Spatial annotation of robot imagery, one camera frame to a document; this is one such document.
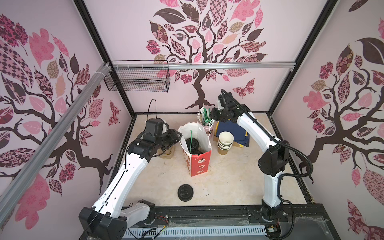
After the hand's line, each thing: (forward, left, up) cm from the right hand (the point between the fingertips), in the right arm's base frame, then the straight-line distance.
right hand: (211, 113), depth 88 cm
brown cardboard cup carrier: (-17, +28, -19) cm, 37 cm away
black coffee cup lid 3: (-39, +16, -22) cm, 48 cm away
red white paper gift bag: (-29, +9, -8) cm, 31 cm away
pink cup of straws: (+5, +4, -6) cm, 9 cm away
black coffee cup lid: (-15, +10, -11) cm, 21 cm away
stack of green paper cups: (-11, -9, -14) cm, 20 cm away
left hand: (-20, +18, +2) cm, 27 cm away
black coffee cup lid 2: (-14, +7, -20) cm, 25 cm away
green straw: (-14, +13, -8) cm, 20 cm away
